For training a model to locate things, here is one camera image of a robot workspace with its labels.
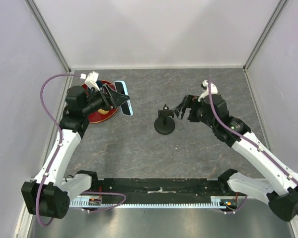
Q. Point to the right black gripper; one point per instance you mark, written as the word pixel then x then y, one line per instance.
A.
pixel 189 101

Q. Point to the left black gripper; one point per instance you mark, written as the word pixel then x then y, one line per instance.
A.
pixel 110 99

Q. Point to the black phone blue case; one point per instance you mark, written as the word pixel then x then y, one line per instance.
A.
pixel 121 88

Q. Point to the black phone stand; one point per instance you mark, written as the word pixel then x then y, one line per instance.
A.
pixel 165 124

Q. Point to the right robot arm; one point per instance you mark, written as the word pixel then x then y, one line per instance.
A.
pixel 280 191

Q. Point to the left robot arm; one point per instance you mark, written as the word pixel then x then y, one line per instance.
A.
pixel 47 195

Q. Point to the yellow mug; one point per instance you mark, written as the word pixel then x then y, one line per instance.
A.
pixel 103 112

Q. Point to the blue cup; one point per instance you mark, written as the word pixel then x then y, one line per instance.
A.
pixel 99 85

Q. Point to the red round tray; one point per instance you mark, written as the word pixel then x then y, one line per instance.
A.
pixel 96 117

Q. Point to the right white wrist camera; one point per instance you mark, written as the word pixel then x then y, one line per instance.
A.
pixel 209 89

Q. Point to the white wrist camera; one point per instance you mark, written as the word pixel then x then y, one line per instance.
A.
pixel 209 89
pixel 90 80

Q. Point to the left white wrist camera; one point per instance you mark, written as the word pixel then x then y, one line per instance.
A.
pixel 90 80

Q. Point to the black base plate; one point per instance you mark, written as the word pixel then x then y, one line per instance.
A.
pixel 163 191

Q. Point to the slotted cable duct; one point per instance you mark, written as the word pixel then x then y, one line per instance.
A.
pixel 214 202

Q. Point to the left aluminium frame post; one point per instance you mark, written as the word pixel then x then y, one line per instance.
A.
pixel 47 33

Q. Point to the aluminium frame post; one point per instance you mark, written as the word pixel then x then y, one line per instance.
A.
pixel 264 34
pixel 47 33

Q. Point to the right aluminium frame post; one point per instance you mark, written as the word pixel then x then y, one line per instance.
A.
pixel 264 34

